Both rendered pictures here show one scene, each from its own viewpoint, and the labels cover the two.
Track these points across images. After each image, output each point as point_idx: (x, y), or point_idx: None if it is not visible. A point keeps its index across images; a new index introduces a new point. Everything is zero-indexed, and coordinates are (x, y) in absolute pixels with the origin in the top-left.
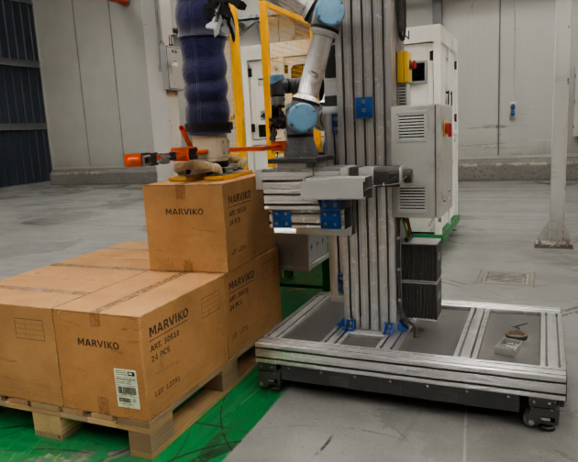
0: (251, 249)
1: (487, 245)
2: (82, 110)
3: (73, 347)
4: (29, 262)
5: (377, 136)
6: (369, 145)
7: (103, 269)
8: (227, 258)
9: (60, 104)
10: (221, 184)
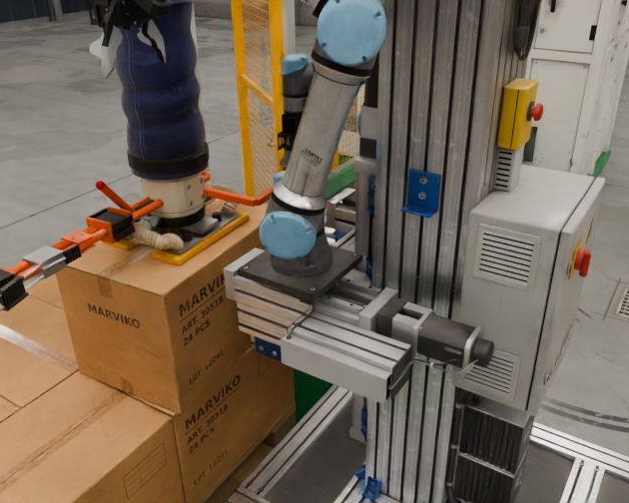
0: (236, 347)
1: None
2: None
3: None
4: (47, 174)
5: (442, 245)
6: (426, 255)
7: (20, 353)
8: (180, 395)
9: None
10: (162, 296)
